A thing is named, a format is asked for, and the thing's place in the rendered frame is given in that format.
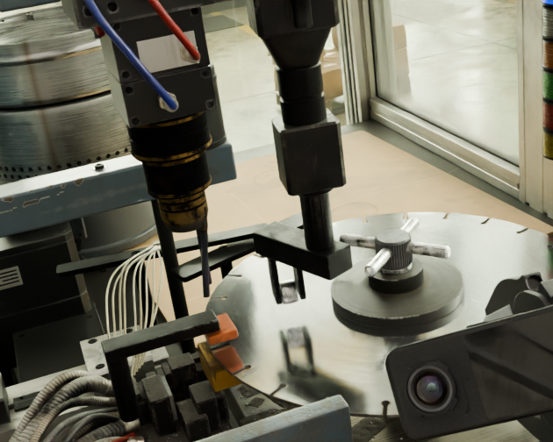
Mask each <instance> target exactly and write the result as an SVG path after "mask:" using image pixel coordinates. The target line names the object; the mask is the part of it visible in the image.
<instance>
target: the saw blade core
mask: <svg viewBox="0 0 553 442"><path fill-rule="evenodd" d="M404 215H405V213H404V212H400V213H389V214H380V215H373V216H366V217H365V220H366V222H367V223H364V222H363V218H362V217H356V218H351V219H346V220H342V221H338V222H334V223H333V230H334V240H337V241H339V238H340V236H341V235H342V234H343V233H346V234H353V235H361V236H368V237H376V236H377V235H378V234H379V233H380V232H382V231H385V230H389V229H401V227H402V226H403V225H404V224H405V223H406V222H407V221H408V220H409V219H410V218H411V217H416V218H418V219H419V221H420V225H419V226H418V228H417V229H416V230H415V231H414V232H413V233H412V234H411V238H412V242H419V243H426V244H433V245H441V246H448V247H449V248H450V250H451V253H450V256H449V257H448V258H447V259H445V258H438V257H435V258H438V259H441V260H445V261H447V262H448V263H450V264H452V265H453V266H455V267H456V268H457V269H458V270H459V271H460V272H461V274H462V276H463V280H464V297H463V300H462V301H461V303H460V304H459V305H458V307H457V308H456V309H454V310H453V311H452V312H450V313H449V314H448V315H446V316H445V317H442V318H439V319H437V320H435V321H433V322H430V323H427V324H421V325H416V326H411V327H404V328H379V327H372V326H367V325H363V324H358V323H355V322H353V321H350V320H348V319H346V318H345V317H343V316H342V315H341V314H340V313H338V312H337V310H336V309H335V308H334V306H333V303H332V297H331V284H332V282H333V280H334V279H333V280H332V281H329V280H326V279H324V278H321V277H318V276H316V275H314V274H309V273H307V272H305V271H303V275H304V281H305V293H306V299H303V300H301V299H300V297H299V296H298V302H296V303H291V304H283V303H282V304H277V303H276V301H275V298H274V296H273V293H272V288H271V283H270V277H269V266H268V261H267V258H266V257H263V256H261V255H259V254H256V253H254V256H253V255H251V256H250V257H248V258H247V259H245V260H244V261H243V262H242V263H240V264H239V265H238V266H237V267H235V268H234V269H233V270H232V271H231V272H229V273H228V275H226V276H225V277H224V279H223V280H222V281H221V282H220V283H219V285H218V286H217V287H216V289H215V290H214V291H213V292H212V295H211V299H209V301H208V303H207V305H206V308H205V311H207V310H213V312H214V313H215V315H216V316H218V315H222V314H225V313H226V314H227V315H228V316H229V317H230V319H231V320H232V322H233V324H234V326H235V327H236V329H237V331H238V338H236V339H230V340H228V341H224V342H221V343H218V344H215V345H213V346H215V349H214V350H212V354H213V356H214V357H215V359H216V360H217V361H218V363H219V364H220V365H221V366H222V367H223V368H224V369H225V370H226V371H227V372H228V373H229V374H230V375H232V376H234V378H235V379H237V380H238V381H240V382H242V383H243V384H245V385H246V386H248V387H250V388H251V389H253V390H255V391H257V392H259V393H261V394H263V395H266V396H268V397H271V396H273V399H276V400H278V401H280V402H283V403H288V404H290V405H294V406H297V407H302V406H305V405H307V404H310V403H315V402H317V401H320V400H323V399H326V398H328V397H332V396H337V395H341V396H342V398H343V399H344V400H345V401H346V403H347V404H348V406H349V411H350V416H351V417H383V411H384V406H383V405H382V404H384V403H389V405H388V406H387V417H399V413H398V410H397V406H396V403H395V400H394V397H393V393H392V390H391V384H390V382H389V378H388V374H387V372H386V368H385V361H386V358H387V356H388V354H389V353H390V352H391V351H392V350H393V349H395V348H397V347H399V346H403V345H407V344H411V343H413V342H417V341H421V340H423V339H430V338H433V337H436V336H440V335H443V334H446V333H450V332H455V331H459V330H462V329H465V328H466V326H468V325H472V324H477V323H481V322H483V321H484V319H485V315H486V314H485V307H486V305H487V304H488V302H489V300H490V297H491V295H492V292H493V291H494V289H495V287H496V285H497V284H498V283H499V282H500V281H502V280H504V279H507V278H511V277H515V276H519V275H523V274H529V273H534V272H537V271H540V272H541V274H542V278H543V279H544V280H545V281H547V280H552V279H553V248H549V247H553V238H552V237H551V236H549V235H546V234H544V233H542V232H539V231H536V230H534V229H531V228H530V229H528V228H527V227H526V226H523V225H517V224H515V223H511V222H507V221H504V220H499V219H495V218H491V219H490V220H489V218H488V217H481V216H475V215H468V214H459V213H449V215H448V219H445V217H446V216H447V212H407V216H406V219H404ZM488 220H489V221H488ZM485 222H486V224H485V225H483V224H484V223H485ZM522 232H523V233H522ZM518 233H521V234H518ZM260 258H261V259H260ZM263 258H264V259H263ZM237 277H240V278H237ZM224 298H225V299H224ZM225 346H226V347H225ZM247 367H250V369H245V368H247ZM244 369H245V370H244ZM282 386H285V388H283V389H280V390H279V388H280V387H282ZM278 390H279V391H278Z"/></svg>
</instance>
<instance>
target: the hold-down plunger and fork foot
mask: <svg viewBox="0 0 553 442"><path fill-rule="evenodd" d="M299 200H300V207H301V213H302V220H303V226H304V230H301V229H298V228H296V227H292V226H289V225H285V224H282V223H279V222H276V221H274V222H272V223H270V224H268V225H265V226H264V227H262V228H260V229H258V230H257V231H255V232H253V239H254V245H255V253H256V254H259V255H261V256H263V257H266V258H267V261H268V266H269V277H270V283H271V288H272V293H273V296H274V298H275V301H276V304H282V303H283V301H282V295H281V289H280V283H279V277H278V271H277V261H278V262H280V263H283V264H285V265H288V266H290V267H293V274H294V280H295V283H296V287H297V291H298V295H299V297H300V299H301V300H303V299H306V293H305V281H304V275H303V271H305V272H307V273H309V274H314V275H316V276H318V277H321V278H324V279H326V280H329V281H332V280H333V279H334V278H336V277H337V276H339V275H341V274H343V273H345V272H346V271H348V270H350V269H351V268H352V267H353V263H352V255H351V246H350V245H349V244H345V243H342V242H340V241H337V240H334V230H333V222H332V215H331V207H330V199H329V193H327V194H325V195H322V196H314V197H302V196H300V197H299Z"/></svg>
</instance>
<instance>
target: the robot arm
mask: <svg viewBox="0 0 553 442"><path fill-rule="evenodd" d="M485 314H486V315H485V319H484V321H483V322H481V323H477V324H472V325H468V326H466V328H465V329H462V330H459V331H453V332H450V333H446V334H443V335H440V336H436V337H433V338H430V339H423V340H421V341H417V342H413V343H411V344H407V345H403V346H399V347H397V348H395V349H393V350H392V351H391V352H390V353H389V354H388V356H387V358H386V361H385V368H386V372H387V374H388V378H389V382H390V384H391V390H392V393H393V397H394V400H395V403H396V406H397V410H398V413H399V419H400V422H401V425H402V428H403V430H404V432H405V433H406V435H407V436H408V437H410V438H412V439H416V440H428V439H431V438H439V437H443V436H447V435H451V434H455V433H459V432H463V431H470V430H475V429H478V428H483V427H486V426H491V425H495V424H503V423H507V422H511V421H515V420H517V421H518V422H519V423H520V424H521V425H523V426H524V427H525V428H526V429H527V430H528V431H529V432H530V433H531V434H532V435H533V436H534V437H536V438H537V439H538V440H540V441H541V442H553V279H552V280H547V281H545V280H544V279H543V278H542V274H541V272H540V271H537V272H534V273H529V274H523V275H519V276H515V277H511V278H507V279H504V280H502V281H500V282H499V283H498V284H497V285H496V287H495V289H494V291H493V292H492V295H491V297H490V300H489V302H488V304H487V305H486V307H485Z"/></svg>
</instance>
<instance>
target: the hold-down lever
mask: <svg viewBox="0 0 553 442"><path fill-rule="evenodd" d="M291 6H292V13H293V20H294V27H295V28H297V29H305V28H309V27H311V26H312V25H313V22H312V8H311V0H291Z"/></svg>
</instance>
